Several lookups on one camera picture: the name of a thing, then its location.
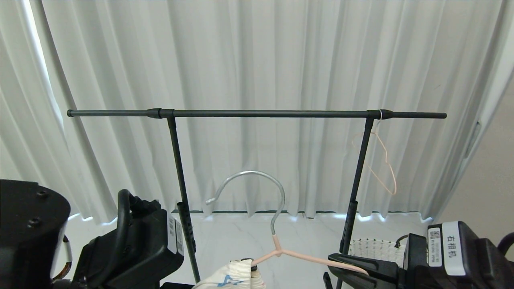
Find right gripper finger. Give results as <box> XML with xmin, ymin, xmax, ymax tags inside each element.
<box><xmin>328</xmin><ymin>253</ymin><xmax>404</xmax><ymax>277</ymax></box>
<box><xmin>329</xmin><ymin>266</ymin><xmax>403</xmax><ymax>289</ymax></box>

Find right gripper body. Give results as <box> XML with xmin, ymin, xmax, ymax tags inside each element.
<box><xmin>403</xmin><ymin>234</ymin><xmax>428</xmax><ymax>289</ymax></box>

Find pink clothes hanger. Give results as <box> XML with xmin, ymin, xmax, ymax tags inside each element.
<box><xmin>206</xmin><ymin>171</ymin><xmax>370</xmax><ymax>276</ymax></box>
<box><xmin>352</xmin><ymin>120</ymin><xmax>397</xmax><ymax>196</ymax></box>

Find cream printed garment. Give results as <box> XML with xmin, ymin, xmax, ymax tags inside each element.
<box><xmin>192</xmin><ymin>259</ymin><xmax>266</xmax><ymax>289</ymax></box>

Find white laundry basket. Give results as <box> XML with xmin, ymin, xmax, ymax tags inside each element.
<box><xmin>349</xmin><ymin>239</ymin><xmax>408</xmax><ymax>269</ymax></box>

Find black clothes rack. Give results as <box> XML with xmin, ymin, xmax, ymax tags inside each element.
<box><xmin>66</xmin><ymin>108</ymin><xmax>447</xmax><ymax>289</ymax></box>

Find large grey board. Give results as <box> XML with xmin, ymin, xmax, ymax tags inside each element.
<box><xmin>438</xmin><ymin>80</ymin><xmax>514</xmax><ymax>257</ymax></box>

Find white curtain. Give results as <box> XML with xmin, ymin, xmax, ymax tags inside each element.
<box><xmin>0</xmin><ymin>0</ymin><xmax>514</xmax><ymax>223</ymax></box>

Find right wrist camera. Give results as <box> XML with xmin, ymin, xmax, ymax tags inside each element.
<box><xmin>427</xmin><ymin>221</ymin><xmax>514</xmax><ymax>289</ymax></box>

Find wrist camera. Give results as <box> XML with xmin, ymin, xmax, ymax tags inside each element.
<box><xmin>427</xmin><ymin>221</ymin><xmax>514</xmax><ymax>289</ymax></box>
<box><xmin>72</xmin><ymin>197</ymin><xmax>185</xmax><ymax>289</ymax></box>

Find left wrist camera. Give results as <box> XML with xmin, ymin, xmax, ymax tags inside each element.
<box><xmin>72</xmin><ymin>197</ymin><xmax>185</xmax><ymax>289</ymax></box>

